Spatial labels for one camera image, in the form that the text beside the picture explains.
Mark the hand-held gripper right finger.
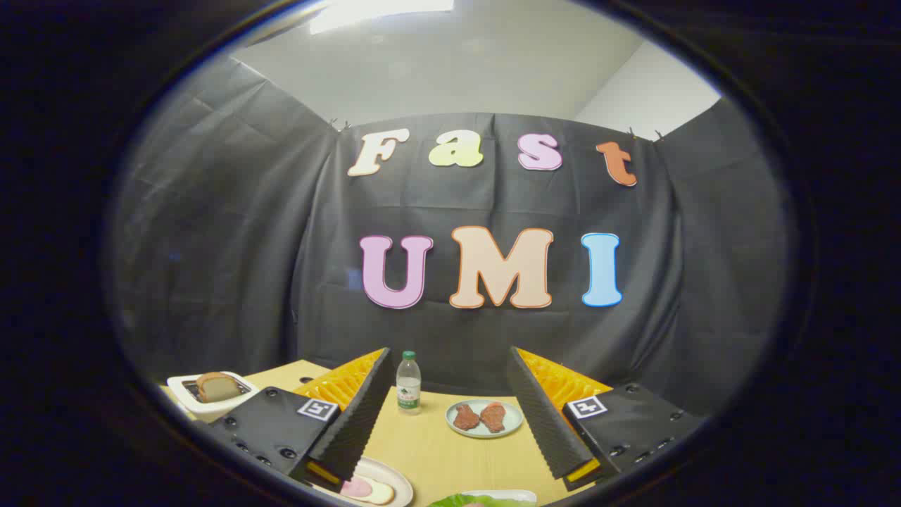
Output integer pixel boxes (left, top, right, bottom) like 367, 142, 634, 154
507, 346, 708, 492

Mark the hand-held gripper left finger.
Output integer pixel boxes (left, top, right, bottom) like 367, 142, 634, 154
191, 346, 396, 494

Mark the green lettuce leaf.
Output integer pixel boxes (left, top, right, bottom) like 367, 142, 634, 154
426, 493, 537, 507

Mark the toasted bread slice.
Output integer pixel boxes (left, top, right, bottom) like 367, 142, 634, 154
196, 372, 240, 402

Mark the pale blue oval plate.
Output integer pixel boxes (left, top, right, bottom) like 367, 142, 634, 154
446, 399, 524, 439

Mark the clear plastic water bottle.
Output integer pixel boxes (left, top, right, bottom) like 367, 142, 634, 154
396, 350, 422, 415

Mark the round cream plate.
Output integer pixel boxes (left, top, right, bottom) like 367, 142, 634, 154
310, 456, 415, 507

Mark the white bread slice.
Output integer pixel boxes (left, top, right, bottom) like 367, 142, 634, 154
341, 475, 396, 506

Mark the white square plate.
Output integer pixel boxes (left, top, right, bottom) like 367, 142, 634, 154
461, 489, 538, 504

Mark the white toaster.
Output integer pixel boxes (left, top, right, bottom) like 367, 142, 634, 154
167, 371, 261, 423

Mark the black backdrop cloth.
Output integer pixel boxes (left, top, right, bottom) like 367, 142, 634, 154
113, 56, 793, 416

